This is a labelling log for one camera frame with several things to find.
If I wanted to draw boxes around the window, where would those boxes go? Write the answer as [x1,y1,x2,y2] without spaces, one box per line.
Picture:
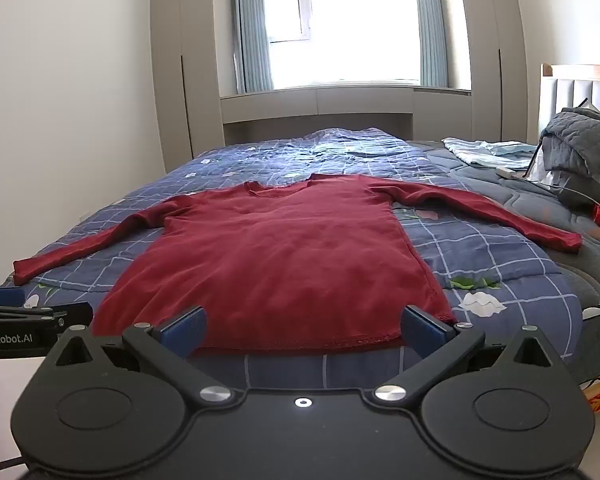
[262,0,424,86]

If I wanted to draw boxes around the grey folded blanket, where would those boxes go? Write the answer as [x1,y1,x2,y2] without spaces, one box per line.
[540,106,600,209]

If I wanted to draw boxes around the grey quilted mattress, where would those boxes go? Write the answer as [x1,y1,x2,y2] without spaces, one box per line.
[405,139,600,413]

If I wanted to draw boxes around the beige wardrobe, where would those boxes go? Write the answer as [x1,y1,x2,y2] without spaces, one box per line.
[150,0,227,161]
[455,0,531,143]

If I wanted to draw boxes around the red long-sleeve shirt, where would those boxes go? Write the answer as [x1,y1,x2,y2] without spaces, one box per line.
[12,172,583,357]

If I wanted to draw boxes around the blue curtain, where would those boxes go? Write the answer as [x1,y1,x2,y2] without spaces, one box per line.
[232,0,276,95]
[410,0,451,88]

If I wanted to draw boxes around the beige window cabinet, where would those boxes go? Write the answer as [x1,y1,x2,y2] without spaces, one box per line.
[219,82,473,148]

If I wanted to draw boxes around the padded bed headboard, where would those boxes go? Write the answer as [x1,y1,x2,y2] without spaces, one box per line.
[537,63,600,143]

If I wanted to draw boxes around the black clothes hanger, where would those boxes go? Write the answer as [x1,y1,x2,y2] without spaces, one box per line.
[562,97,600,117]

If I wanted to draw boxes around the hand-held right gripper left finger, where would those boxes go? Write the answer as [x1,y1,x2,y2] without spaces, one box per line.
[42,305,237,409]

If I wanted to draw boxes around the black cable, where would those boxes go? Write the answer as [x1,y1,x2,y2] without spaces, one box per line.
[0,454,28,477]

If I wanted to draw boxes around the white garment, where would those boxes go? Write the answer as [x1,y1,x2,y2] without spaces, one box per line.
[522,142,556,183]

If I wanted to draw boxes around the white cable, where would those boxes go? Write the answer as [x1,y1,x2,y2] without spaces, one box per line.
[515,175,600,209]

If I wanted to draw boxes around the light blue striped cloth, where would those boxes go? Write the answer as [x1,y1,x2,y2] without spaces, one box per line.
[442,136,539,170]

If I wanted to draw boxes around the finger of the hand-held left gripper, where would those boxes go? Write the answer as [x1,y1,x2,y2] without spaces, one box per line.
[0,287,94,331]

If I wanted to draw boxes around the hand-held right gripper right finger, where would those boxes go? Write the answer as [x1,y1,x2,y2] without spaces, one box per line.
[399,305,567,409]

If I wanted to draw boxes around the blue checked floral quilt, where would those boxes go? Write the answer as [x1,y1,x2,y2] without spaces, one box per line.
[2,127,584,397]

